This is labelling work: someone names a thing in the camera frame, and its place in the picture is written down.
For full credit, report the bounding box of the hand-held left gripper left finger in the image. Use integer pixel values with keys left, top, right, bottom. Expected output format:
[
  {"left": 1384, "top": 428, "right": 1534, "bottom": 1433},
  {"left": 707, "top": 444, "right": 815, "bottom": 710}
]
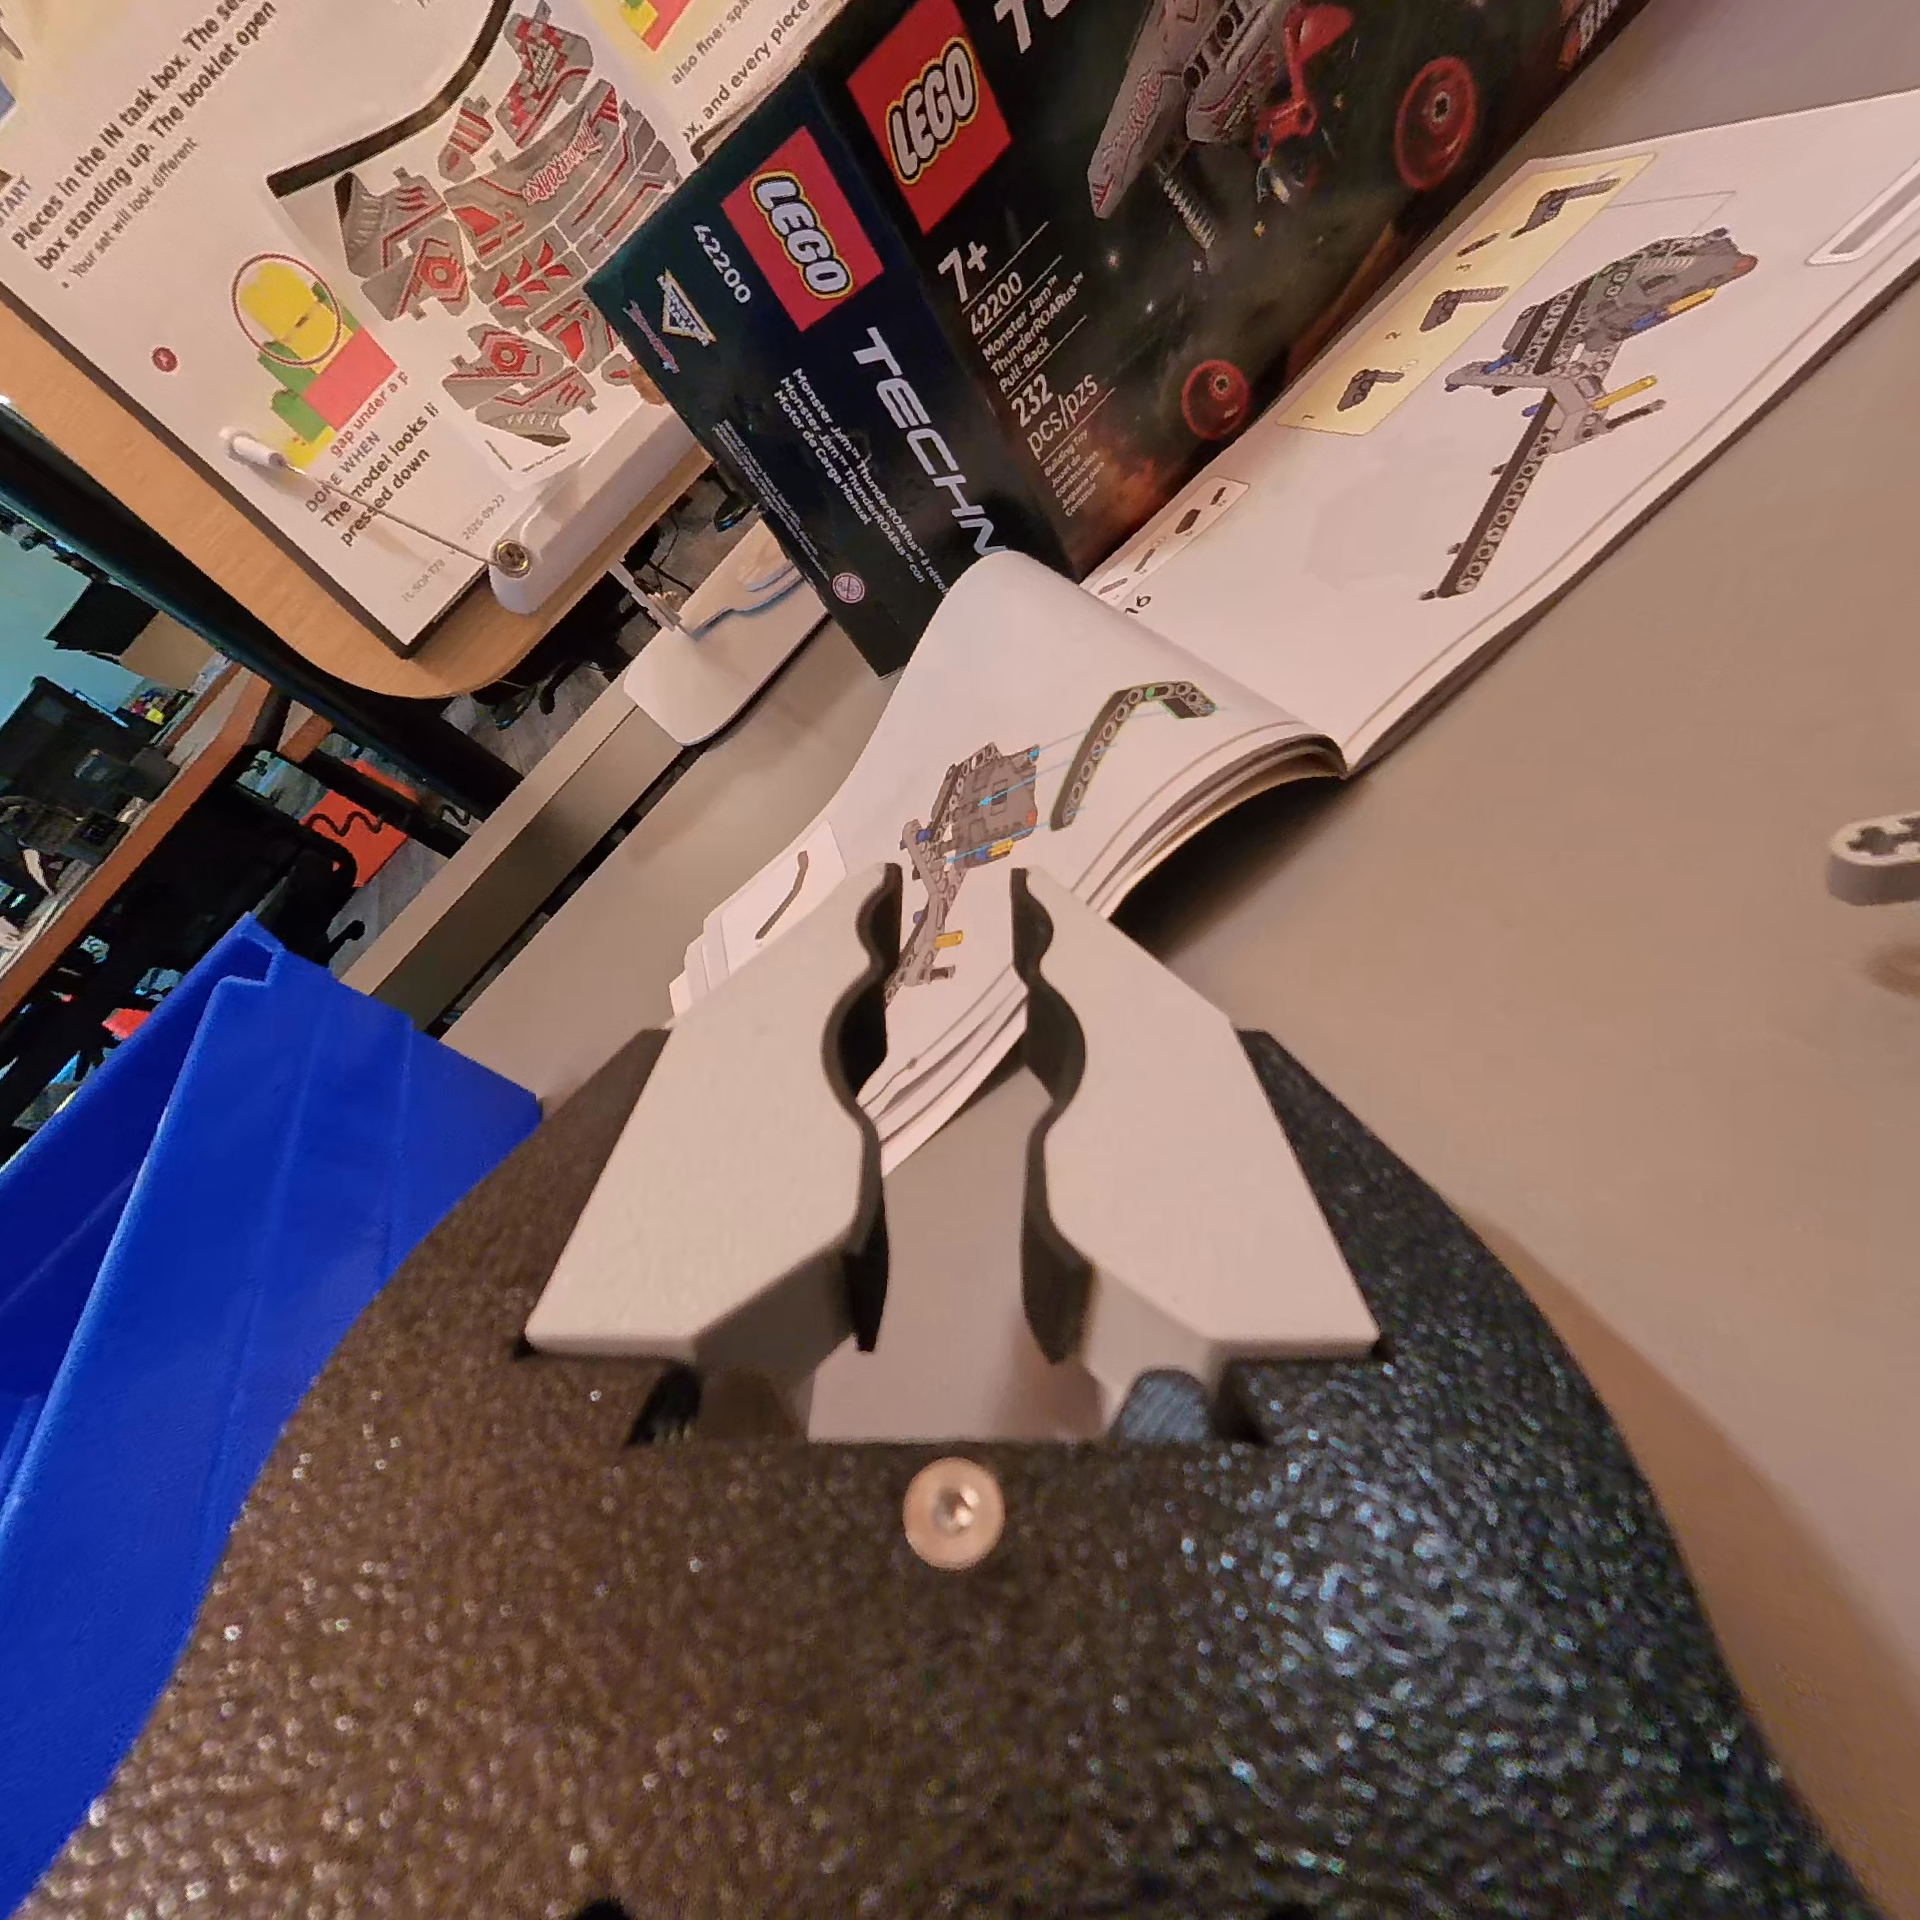
[{"left": 523, "top": 862, "right": 906, "bottom": 1436}]

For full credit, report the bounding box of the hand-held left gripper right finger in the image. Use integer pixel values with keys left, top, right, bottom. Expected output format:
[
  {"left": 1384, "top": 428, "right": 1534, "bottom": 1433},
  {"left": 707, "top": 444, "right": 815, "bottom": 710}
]
[{"left": 1005, "top": 868, "right": 1383, "bottom": 1436}]

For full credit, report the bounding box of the toy brick instruction booklet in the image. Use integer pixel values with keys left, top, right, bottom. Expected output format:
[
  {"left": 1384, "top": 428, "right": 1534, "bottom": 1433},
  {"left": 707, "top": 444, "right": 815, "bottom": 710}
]
[{"left": 669, "top": 89, "right": 1920, "bottom": 1186}]

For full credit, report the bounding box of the blue plastic bin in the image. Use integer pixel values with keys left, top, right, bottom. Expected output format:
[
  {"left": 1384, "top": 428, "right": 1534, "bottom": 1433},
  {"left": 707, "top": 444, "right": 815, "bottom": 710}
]
[{"left": 0, "top": 911, "right": 544, "bottom": 1878}]

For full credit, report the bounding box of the light grey brick piece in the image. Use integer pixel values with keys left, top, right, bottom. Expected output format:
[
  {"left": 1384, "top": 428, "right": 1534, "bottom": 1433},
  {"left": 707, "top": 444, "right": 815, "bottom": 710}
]
[{"left": 1826, "top": 813, "right": 1920, "bottom": 911}]

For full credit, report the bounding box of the wooden board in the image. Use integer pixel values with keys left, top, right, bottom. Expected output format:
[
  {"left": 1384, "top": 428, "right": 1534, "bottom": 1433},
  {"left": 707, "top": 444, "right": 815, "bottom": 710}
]
[{"left": 0, "top": 287, "right": 710, "bottom": 707}]

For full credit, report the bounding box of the dark toy brick box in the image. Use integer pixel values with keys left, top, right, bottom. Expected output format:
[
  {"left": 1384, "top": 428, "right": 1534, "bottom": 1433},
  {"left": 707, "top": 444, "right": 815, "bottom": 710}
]
[{"left": 587, "top": 0, "right": 1655, "bottom": 677}]

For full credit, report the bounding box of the printed instruction poster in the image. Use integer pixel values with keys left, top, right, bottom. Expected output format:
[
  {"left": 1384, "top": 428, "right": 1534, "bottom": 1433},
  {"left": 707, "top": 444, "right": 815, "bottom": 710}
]
[{"left": 0, "top": 0, "right": 856, "bottom": 660}]

